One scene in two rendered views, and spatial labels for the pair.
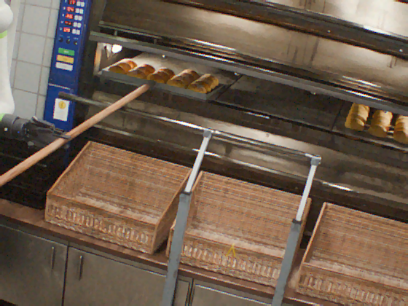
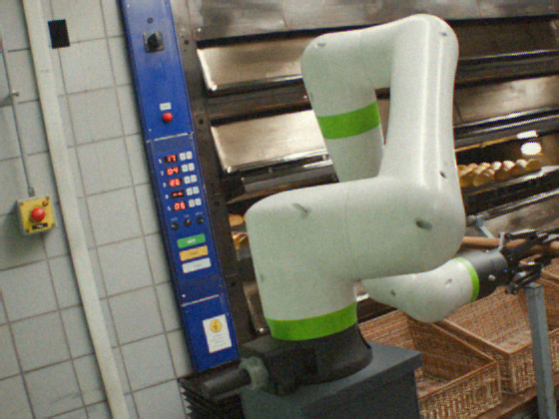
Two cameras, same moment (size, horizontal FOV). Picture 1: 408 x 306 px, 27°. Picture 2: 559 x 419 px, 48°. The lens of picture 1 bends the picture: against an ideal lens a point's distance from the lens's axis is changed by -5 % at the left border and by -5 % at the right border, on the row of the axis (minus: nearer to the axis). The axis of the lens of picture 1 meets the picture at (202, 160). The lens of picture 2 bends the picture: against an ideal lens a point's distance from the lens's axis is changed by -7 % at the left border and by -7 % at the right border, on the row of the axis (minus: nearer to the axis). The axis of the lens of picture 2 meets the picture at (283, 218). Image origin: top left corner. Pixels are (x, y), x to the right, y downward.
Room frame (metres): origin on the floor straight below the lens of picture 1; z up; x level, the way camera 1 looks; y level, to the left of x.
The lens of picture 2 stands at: (2.41, 1.81, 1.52)
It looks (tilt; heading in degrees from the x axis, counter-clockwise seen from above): 6 degrees down; 321
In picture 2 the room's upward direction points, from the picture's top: 11 degrees counter-clockwise
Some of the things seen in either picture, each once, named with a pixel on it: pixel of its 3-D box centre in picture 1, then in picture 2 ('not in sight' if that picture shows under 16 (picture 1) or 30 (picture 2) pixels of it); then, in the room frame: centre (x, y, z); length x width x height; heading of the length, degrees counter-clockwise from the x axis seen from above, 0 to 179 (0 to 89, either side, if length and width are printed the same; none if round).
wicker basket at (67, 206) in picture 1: (118, 194); (387, 379); (3.84, 0.36, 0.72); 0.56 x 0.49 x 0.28; 77
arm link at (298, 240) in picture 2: not in sight; (310, 258); (3.10, 1.22, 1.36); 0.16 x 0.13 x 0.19; 28
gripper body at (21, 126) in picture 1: (26, 130); (499, 266); (3.14, 0.69, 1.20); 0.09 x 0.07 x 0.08; 77
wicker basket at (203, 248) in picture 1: (240, 228); (511, 322); (3.72, -0.23, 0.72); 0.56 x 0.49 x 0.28; 79
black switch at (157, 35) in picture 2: not in sight; (154, 33); (4.14, 0.77, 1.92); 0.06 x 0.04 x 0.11; 78
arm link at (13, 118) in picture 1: (11, 126); (472, 276); (3.16, 0.76, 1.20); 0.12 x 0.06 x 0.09; 167
